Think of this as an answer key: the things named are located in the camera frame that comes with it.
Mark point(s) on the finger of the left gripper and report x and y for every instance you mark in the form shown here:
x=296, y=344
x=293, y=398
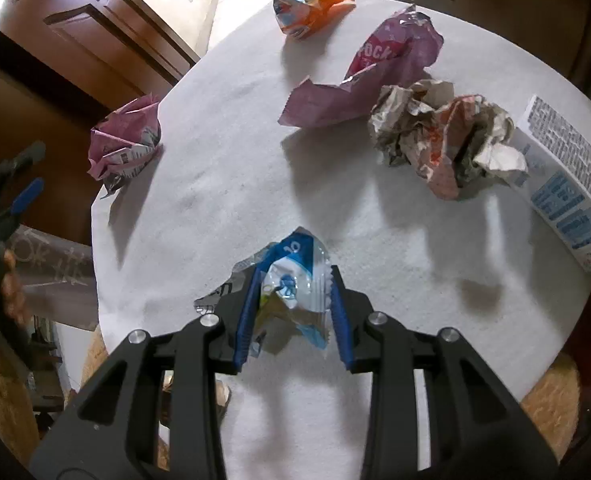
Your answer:
x=27, y=196

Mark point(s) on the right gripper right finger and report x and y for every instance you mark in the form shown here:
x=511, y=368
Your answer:
x=437, y=410

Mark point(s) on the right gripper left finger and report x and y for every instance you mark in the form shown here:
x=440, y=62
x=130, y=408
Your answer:
x=149, y=412

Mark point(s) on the blue white snack wrapper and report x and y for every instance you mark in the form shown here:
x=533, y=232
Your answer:
x=293, y=283

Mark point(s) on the pink Pocky wrapper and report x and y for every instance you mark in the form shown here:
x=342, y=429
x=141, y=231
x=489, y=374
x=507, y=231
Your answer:
x=395, y=54

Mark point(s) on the person's left hand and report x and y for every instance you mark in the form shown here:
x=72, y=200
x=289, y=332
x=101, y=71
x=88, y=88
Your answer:
x=12, y=293

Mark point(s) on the crumpled purple snack bag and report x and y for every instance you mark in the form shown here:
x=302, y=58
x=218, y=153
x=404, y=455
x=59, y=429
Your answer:
x=124, y=143

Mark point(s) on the open brown wooden door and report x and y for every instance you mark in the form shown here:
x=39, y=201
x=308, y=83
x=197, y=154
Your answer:
x=114, y=50

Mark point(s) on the white blue medicine box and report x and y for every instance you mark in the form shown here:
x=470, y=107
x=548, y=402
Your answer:
x=557, y=181

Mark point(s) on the crumpled printed paper wrapper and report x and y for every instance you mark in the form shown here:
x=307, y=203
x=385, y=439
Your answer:
x=450, y=141

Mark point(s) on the white table cloth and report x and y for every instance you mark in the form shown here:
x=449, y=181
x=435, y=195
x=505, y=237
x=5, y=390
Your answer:
x=230, y=180

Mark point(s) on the orange snack wrapper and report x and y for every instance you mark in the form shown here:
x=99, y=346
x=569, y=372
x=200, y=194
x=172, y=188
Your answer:
x=300, y=18

